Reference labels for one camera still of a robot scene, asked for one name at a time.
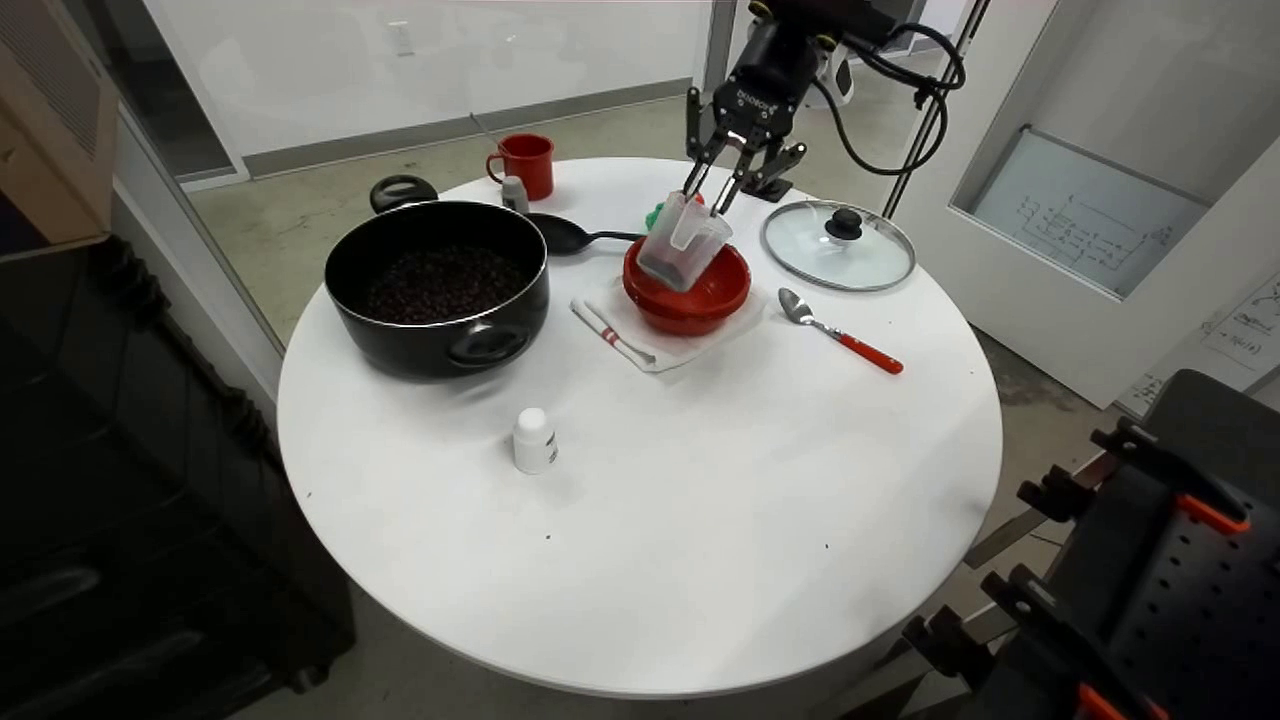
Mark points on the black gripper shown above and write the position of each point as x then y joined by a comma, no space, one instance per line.
754,125

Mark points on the white napkin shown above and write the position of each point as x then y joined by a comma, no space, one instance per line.
667,352

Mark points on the green toy vegetable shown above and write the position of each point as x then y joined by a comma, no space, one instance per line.
655,219

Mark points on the grey shaker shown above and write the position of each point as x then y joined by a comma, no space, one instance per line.
513,193

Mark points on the red bowl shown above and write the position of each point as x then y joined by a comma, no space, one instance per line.
686,308

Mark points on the black perforated mounting table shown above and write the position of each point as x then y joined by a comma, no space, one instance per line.
1201,613

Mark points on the black cooking pot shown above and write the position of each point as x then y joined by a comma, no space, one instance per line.
440,284

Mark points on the white pill bottle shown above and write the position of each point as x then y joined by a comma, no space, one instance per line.
534,440

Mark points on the red mug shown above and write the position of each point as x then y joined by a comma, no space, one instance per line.
529,165

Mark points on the black ladle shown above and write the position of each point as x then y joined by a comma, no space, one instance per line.
560,232

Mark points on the glass pot lid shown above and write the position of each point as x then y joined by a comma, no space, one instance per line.
837,252

